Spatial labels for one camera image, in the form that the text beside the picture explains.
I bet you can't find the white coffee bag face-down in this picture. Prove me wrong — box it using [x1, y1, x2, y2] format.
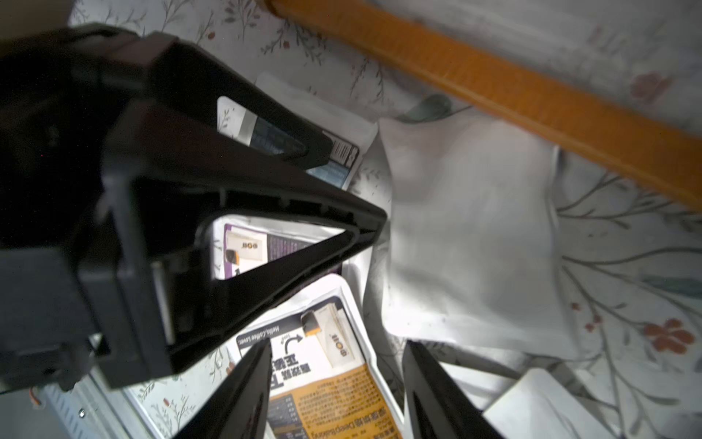
[380, 111, 580, 358]

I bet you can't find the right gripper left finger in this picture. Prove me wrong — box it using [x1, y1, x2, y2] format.
[176, 339, 272, 438]

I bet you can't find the wooden two-tier shelf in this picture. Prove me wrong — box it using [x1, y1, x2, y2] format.
[260, 1, 701, 210]

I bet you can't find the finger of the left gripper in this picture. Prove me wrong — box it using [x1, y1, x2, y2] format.
[78, 100, 387, 388]

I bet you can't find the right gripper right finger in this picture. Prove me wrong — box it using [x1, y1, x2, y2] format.
[402, 341, 501, 438]

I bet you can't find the purple coffee bag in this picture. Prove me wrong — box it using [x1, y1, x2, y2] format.
[210, 215, 343, 280]

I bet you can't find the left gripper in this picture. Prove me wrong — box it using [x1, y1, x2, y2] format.
[0, 24, 336, 393]

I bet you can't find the yellow coffee bag front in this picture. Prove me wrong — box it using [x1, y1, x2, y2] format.
[227, 274, 404, 438]

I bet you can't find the dark blue coffee bag under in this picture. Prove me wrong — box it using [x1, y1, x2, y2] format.
[217, 73, 378, 190]

